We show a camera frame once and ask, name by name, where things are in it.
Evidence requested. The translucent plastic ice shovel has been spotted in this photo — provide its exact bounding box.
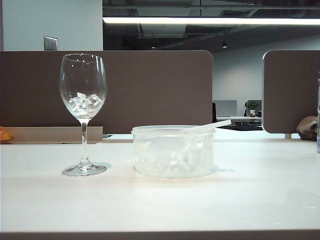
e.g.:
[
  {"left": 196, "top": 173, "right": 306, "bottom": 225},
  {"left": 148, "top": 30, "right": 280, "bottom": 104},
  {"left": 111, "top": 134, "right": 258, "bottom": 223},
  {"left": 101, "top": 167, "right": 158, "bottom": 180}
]
[{"left": 183, "top": 119, "right": 232, "bottom": 152}]

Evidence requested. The ice cube heap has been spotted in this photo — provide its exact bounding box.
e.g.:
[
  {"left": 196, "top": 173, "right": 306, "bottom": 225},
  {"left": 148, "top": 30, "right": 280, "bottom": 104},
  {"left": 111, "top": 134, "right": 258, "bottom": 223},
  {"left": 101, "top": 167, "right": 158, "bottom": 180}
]
[{"left": 136, "top": 141, "right": 211, "bottom": 176}]

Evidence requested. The wide brown desk partition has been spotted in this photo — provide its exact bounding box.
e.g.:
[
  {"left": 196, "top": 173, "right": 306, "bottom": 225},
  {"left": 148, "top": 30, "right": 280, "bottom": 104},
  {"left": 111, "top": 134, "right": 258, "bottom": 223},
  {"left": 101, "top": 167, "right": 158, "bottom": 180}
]
[{"left": 0, "top": 49, "right": 214, "bottom": 135}]

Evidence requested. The green potted plant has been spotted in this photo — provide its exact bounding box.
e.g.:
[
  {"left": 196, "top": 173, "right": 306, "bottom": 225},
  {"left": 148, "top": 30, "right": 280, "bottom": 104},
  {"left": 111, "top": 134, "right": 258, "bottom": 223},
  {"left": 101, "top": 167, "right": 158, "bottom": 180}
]
[{"left": 244, "top": 100, "right": 261, "bottom": 118}]

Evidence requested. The translucent round plastic container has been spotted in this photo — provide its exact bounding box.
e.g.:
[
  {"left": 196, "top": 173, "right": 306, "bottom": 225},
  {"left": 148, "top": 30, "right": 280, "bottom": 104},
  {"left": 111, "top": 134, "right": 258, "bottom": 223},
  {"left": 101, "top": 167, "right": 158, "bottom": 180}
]
[{"left": 131, "top": 124, "right": 216, "bottom": 179}]

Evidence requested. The grey background partition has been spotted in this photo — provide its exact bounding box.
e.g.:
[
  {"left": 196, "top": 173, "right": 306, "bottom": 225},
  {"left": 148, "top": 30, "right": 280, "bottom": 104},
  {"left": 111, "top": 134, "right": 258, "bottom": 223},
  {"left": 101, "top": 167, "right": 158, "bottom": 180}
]
[{"left": 212, "top": 100, "right": 237, "bottom": 117}]

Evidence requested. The brown crumpled bag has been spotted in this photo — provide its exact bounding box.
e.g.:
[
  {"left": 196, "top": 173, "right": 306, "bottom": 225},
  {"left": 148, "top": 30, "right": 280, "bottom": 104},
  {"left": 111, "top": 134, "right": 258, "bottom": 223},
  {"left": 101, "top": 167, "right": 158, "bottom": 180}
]
[{"left": 296, "top": 115, "right": 319, "bottom": 141}]

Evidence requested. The white background desk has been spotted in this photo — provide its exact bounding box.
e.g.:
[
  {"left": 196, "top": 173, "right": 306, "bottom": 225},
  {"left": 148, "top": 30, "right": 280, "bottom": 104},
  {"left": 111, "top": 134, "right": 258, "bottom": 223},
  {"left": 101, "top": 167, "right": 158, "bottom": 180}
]
[{"left": 216, "top": 115, "right": 263, "bottom": 126}]

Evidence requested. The narrow brown desk partition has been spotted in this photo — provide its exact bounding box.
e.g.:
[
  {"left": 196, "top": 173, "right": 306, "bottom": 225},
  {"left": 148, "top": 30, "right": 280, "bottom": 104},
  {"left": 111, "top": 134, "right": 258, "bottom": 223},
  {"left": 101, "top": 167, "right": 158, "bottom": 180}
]
[{"left": 262, "top": 49, "right": 320, "bottom": 134}]

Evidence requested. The grey ceiling air duct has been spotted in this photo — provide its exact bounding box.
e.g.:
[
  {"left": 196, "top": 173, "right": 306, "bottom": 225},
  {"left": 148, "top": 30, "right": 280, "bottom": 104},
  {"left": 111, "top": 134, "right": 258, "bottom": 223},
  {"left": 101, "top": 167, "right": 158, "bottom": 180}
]
[{"left": 136, "top": 23, "right": 188, "bottom": 39}]

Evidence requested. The clear wine glass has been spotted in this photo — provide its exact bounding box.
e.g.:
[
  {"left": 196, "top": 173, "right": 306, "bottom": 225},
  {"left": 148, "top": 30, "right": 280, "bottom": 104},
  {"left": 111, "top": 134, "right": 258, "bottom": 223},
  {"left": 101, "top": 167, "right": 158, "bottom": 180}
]
[{"left": 59, "top": 53, "right": 108, "bottom": 177}]

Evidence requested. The long ceiling light strip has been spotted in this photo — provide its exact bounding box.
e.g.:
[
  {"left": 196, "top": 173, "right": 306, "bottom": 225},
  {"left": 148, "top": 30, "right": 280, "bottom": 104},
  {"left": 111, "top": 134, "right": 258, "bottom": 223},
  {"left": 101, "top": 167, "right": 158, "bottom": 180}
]
[{"left": 102, "top": 16, "right": 320, "bottom": 26}]

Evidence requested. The grey wall switch plate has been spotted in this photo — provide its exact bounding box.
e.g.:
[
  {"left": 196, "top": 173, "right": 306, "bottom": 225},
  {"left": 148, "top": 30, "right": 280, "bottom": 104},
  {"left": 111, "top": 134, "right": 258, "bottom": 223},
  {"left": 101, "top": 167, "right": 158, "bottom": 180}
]
[{"left": 43, "top": 35, "right": 59, "bottom": 51}]

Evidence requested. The clear ice cube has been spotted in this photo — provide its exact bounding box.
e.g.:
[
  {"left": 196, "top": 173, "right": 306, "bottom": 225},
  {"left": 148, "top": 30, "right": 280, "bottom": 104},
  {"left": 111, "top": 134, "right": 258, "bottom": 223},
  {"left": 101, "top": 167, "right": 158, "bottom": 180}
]
[
  {"left": 76, "top": 91, "right": 89, "bottom": 104},
  {"left": 68, "top": 97, "right": 81, "bottom": 111},
  {"left": 88, "top": 93, "right": 103, "bottom": 108}
]

